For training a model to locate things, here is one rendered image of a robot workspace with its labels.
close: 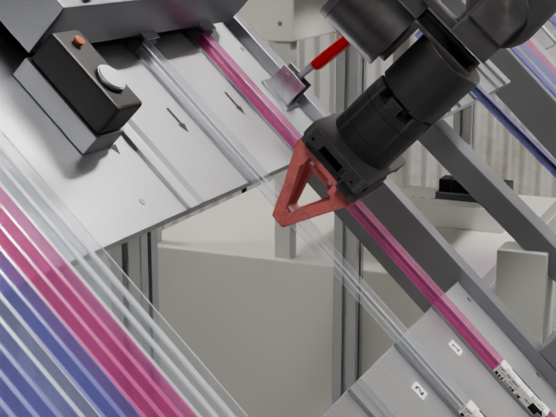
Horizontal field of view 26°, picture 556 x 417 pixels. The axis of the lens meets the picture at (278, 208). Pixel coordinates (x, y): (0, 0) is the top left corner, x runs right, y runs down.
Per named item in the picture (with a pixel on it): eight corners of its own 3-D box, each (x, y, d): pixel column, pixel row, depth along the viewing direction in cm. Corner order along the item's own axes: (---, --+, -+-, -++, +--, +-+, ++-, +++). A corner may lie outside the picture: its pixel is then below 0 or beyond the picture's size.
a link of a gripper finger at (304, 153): (240, 195, 99) (315, 121, 95) (275, 179, 105) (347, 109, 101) (293, 258, 98) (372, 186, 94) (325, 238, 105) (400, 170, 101)
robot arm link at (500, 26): (540, 10, 87) (534, 5, 95) (428, -105, 86) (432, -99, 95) (419, 125, 90) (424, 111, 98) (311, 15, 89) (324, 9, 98)
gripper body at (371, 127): (296, 136, 94) (361, 73, 90) (342, 118, 103) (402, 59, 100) (351, 200, 93) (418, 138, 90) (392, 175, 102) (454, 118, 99)
